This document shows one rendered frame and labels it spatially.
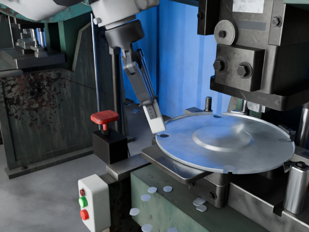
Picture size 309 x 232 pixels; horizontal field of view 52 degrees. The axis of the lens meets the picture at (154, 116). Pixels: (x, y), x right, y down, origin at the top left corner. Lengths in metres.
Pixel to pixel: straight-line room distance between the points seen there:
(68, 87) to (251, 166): 1.69
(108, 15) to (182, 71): 2.03
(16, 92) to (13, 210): 0.67
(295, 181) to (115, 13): 0.44
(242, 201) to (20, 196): 1.50
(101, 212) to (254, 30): 0.56
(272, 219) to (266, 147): 0.14
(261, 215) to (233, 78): 0.27
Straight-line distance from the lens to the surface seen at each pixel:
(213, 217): 0.70
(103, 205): 0.84
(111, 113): 0.89
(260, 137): 0.73
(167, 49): 2.73
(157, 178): 0.80
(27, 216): 1.83
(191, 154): 0.63
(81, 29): 2.16
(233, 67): 0.66
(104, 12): 0.61
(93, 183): 0.83
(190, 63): 2.55
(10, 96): 2.06
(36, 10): 0.62
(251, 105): 0.76
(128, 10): 0.61
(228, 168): 0.59
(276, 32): 0.60
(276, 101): 0.67
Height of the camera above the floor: 1.08
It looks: 22 degrees down
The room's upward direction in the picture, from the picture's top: straight up
